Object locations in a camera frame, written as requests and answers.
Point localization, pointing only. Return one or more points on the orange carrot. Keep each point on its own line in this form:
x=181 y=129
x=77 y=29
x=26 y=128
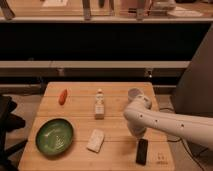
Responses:
x=62 y=97

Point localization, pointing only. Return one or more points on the green bowl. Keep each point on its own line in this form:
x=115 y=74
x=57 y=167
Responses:
x=54 y=137

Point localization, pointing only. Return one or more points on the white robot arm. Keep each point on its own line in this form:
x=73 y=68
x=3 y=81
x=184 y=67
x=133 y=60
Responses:
x=196 y=129

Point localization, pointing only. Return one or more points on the clear plastic cup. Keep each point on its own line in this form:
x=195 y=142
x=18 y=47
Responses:
x=133 y=93

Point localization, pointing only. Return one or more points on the black office chair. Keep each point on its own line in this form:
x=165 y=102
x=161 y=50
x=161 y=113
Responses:
x=8 y=123

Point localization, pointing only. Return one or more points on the small clear bottle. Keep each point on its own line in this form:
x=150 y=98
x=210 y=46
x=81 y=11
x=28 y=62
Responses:
x=99 y=105

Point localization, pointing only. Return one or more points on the white sponge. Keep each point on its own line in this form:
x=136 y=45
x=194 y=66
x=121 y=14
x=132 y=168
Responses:
x=95 y=141

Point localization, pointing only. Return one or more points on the grey robot base panel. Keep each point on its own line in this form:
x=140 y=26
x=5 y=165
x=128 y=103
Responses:
x=194 y=93

